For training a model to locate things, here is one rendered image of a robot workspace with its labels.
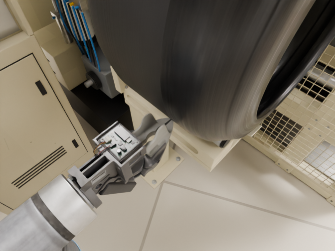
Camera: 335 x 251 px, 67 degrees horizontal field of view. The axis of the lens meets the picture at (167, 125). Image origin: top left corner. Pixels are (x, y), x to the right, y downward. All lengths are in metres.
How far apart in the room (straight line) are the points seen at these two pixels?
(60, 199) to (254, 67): 0.31
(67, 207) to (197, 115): 0.23
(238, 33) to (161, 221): 1.29
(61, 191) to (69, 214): 0.04
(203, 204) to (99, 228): 0.58
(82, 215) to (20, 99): 0.77
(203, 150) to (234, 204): 0.92
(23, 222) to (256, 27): 0.37
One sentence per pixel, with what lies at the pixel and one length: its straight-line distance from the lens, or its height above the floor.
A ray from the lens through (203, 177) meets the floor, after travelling 1.57.
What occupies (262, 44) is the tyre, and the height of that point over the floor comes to 1.27.
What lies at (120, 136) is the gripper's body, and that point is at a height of 1.09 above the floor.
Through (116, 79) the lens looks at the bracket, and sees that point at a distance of 0.75.
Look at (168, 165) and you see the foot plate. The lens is 1.58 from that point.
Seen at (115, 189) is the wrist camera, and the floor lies 1.00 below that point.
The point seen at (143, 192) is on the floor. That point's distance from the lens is 1.53.
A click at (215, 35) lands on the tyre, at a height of 1.28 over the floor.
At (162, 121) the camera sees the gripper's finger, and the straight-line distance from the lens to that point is 0.50.
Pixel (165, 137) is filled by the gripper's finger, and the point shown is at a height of 1.03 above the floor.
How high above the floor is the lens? 1.44
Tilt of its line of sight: 56 degrees down
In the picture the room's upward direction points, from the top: straight up
